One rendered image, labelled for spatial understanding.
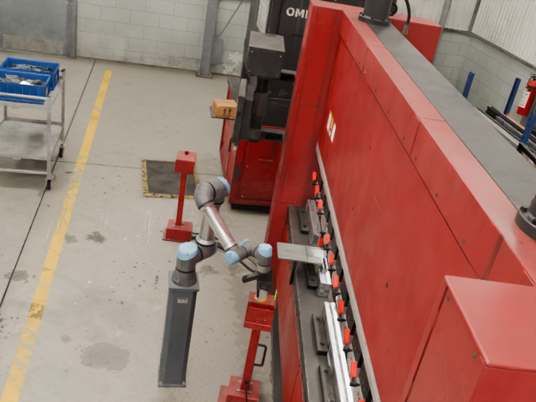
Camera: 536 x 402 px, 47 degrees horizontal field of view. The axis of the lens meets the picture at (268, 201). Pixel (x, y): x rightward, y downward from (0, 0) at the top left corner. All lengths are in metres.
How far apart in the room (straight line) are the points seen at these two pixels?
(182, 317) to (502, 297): 2.74
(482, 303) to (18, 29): 9.81
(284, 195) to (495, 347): 3.48
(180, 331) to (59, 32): 7.34
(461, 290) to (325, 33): 3.06
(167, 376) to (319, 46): 2.33
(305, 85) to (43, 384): 2.52
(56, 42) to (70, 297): 6.33
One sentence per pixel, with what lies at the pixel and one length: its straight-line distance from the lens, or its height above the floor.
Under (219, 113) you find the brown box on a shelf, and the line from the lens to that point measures 5.64.
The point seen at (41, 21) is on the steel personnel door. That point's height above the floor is 0.52.
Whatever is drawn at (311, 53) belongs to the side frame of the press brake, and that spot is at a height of 2.00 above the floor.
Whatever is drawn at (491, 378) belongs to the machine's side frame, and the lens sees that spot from 1.08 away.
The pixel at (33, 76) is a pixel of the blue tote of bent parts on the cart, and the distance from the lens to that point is 6.29.
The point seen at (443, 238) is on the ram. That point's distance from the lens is 1.83.
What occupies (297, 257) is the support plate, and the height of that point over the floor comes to 1.00.
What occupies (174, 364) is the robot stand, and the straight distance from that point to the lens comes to 4.00.
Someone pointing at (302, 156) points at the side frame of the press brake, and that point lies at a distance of 4.34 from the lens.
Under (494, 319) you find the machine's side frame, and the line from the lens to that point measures 1.16.
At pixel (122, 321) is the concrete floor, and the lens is 4.59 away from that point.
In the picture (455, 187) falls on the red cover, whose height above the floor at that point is 2.26.
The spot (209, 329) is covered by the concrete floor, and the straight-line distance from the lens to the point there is 4.58.
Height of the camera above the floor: 2.90
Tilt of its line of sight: 27 degrees down
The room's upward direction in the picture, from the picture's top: 11 degrees clockwise
